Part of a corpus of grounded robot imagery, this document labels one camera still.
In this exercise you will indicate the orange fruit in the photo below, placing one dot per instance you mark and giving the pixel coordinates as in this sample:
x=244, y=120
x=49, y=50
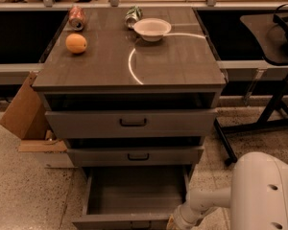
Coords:
x=75, y=43

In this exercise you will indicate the black side table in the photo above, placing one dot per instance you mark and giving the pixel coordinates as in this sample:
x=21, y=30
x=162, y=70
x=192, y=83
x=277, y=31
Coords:
x=271, y=33

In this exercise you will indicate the grey middle drawer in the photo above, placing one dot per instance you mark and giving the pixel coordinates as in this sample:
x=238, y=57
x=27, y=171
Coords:
x=150, y=156

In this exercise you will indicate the grey drawer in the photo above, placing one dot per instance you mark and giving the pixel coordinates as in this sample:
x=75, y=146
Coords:
x=131, y=123
x=150, y=156
x=132, y=198

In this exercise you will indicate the grey top drawer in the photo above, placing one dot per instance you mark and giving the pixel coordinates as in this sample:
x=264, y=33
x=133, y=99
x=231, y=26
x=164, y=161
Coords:
x=131, y=123

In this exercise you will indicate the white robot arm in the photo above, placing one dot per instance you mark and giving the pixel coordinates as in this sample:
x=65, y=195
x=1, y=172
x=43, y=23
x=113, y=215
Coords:
x=257, y=197

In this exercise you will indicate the grey bottom drawer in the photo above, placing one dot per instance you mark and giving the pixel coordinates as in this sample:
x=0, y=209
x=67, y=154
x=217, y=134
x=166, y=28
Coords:
x=132, y=198

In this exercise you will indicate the green soda can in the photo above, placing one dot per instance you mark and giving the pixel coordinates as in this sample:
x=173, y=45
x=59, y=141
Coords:
x=133, y=15

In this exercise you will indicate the grey drawer cabinet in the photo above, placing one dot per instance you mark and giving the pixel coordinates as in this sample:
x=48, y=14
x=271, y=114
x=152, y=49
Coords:
x=121, y=71

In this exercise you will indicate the white bowl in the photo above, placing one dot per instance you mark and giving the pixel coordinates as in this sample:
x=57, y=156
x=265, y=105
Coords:
x=152, y=29

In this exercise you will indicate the cardboard box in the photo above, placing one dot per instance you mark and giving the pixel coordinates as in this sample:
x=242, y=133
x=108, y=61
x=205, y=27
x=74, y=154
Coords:
x=25, y=118

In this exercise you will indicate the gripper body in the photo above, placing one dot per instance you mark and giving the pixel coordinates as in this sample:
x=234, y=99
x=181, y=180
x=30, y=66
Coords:
x=183, y=217

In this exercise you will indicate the red soda can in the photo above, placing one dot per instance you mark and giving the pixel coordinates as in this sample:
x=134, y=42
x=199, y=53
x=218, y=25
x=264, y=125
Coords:
x=76, y=18

